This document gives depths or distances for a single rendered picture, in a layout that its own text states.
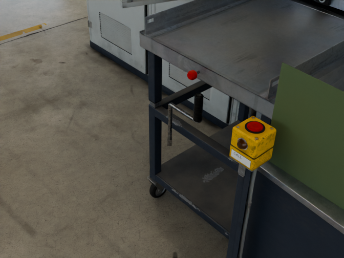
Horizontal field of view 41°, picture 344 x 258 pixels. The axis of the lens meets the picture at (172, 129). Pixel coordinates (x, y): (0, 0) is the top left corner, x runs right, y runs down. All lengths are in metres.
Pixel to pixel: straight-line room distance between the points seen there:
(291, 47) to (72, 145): 1.35
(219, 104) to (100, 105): 0.74
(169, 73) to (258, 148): 1.71
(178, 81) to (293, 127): 1.63
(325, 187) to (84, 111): 1.84
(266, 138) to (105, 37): 2.25
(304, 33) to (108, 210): 1.14
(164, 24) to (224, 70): 0.36
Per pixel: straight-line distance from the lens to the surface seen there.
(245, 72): 1.50
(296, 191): 1.24
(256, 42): 1.69
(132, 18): 2.92
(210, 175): 2.09
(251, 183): 1.28
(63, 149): 2.53
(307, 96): 1.13
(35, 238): 2.13
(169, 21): 1.76
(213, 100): 2.58
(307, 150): 1.20
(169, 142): 1.78
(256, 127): 1.16
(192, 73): 1.50
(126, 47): 3.08
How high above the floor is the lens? 1.59
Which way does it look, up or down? 37 degrees down
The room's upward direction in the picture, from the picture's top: 1 degrees clockwise
